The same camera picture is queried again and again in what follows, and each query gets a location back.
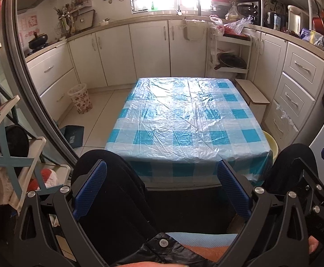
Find black round cushion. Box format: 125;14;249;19
0;125;29;170

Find small white wooden stool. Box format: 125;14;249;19
235;78;270;123

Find white trolley rack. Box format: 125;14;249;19
206;25;253;81

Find white kitchen cabinets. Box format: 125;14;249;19
25;17;324;142

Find black toaster oven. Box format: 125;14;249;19
236;2;260;25

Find plastic bag of food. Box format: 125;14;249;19
225;2;242;20

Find grey sliding door frame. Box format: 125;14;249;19
4;0;80;167

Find wall utensil rack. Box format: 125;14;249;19
55;0;93;38

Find stacked red white pots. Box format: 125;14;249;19
210;0;233;12

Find pink wall stickers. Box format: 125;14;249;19
20;15;38;38

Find person's right leg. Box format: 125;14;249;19
262;143;318;198

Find white electric kettle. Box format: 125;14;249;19
287;5;307;35

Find red white plastic bag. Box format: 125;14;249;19
209;15;225;36

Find black frying pan with lid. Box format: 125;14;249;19
212;53;247;71

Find red white plush slipper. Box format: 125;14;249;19
27;168;58;190

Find black wok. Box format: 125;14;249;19
28;32;49;51

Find floral wastebasket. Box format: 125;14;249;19
68;83;93;114

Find light blue garment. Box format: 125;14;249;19
165;233;236;247

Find yellow plastic basin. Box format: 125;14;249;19
262;130;280;163

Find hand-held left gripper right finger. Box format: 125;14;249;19
217;160;313;267

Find red pan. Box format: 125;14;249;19
312;17;324;35

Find blue box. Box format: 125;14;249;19
300;28;314;43

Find hanging metal tray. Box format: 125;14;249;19
74;9;96;32

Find white blue folding shelf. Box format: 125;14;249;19
0;42;70;214

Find blue dustpan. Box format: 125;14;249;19
60;125;85;148

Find clear plastic bag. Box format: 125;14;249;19
224;16;254;35

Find person's right hand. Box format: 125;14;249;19
308;236;322;254

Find blue checked plastic tablecloth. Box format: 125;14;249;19
105;76;274;185

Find orange garment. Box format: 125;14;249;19
179;246;232;262

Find person's leg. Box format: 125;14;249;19
262;143;318;198
71;150;165;256

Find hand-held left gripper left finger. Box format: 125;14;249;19
13;159;108;267

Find white hanging bin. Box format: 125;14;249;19
183;21;207;42

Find metal faucet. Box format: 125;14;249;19
171;0;183;16

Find person's left leg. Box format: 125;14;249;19
71;150;165;256

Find clear plastic on drawer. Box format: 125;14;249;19
273;103;293;125

